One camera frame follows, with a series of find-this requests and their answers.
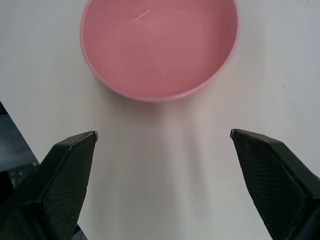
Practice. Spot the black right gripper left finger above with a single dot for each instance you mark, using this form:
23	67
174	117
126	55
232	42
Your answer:
57	185

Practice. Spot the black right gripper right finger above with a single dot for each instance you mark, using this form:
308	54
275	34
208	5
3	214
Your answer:
275	185

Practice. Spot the pink bowl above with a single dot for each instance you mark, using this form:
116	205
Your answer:
160	50

